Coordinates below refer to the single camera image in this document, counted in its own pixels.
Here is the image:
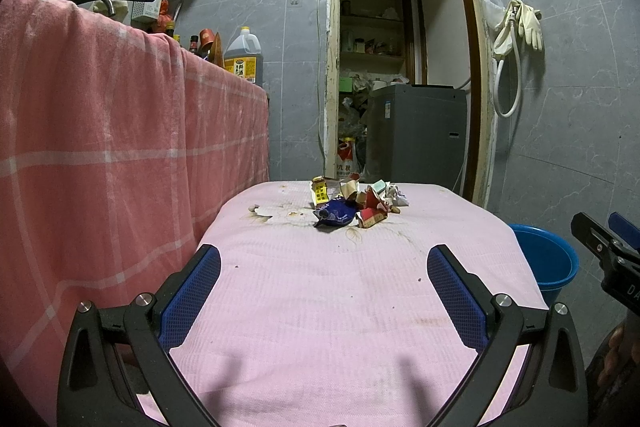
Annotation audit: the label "white paper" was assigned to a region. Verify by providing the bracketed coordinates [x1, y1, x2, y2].
[369, 180, 409, 210]

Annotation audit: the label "red white wrapper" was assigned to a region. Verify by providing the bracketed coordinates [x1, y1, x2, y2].
[356, 186, 392, 229]

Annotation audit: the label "yellow snack wrapper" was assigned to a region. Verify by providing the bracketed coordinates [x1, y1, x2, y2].
[310, 176, 330, 207]

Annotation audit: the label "blue wrapper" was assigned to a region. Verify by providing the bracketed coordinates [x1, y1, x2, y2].
[314, 197, 358, 228]

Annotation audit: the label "person's right hand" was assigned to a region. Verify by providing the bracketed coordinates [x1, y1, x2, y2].
[598, 323, 639, 388]

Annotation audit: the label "blue plastic bucket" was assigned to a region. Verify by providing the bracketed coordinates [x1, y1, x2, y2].
[510, 223, 579, 307]

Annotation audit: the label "pink checkered counter cloth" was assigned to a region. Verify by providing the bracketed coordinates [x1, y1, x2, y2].
[1, 0, 269, 424]

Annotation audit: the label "light pink table cloth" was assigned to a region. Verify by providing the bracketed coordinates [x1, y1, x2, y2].
[170, 181, 544, 426]

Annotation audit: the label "grey washing machine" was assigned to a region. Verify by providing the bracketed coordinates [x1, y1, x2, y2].
[364, 84, 468, 191]

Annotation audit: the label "cream rubber gloves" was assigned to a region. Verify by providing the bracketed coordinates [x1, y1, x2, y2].
[492, 0, 544, 60]

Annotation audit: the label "red white sack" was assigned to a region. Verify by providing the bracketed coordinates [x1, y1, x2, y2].
[336, 136, 358, 179]

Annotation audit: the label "large dark oil jug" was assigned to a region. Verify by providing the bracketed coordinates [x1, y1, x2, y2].
[224, 26, 262, 87]

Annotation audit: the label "green box on shelf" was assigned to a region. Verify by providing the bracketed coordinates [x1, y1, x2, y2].
[338, 77, 352, 93]

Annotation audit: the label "wooden door frame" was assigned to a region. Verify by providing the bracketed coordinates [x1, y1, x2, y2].
[330, 0, 496, 206]

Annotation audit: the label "white hose loop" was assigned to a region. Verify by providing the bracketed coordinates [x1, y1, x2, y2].
[491, 18, 524, 119]

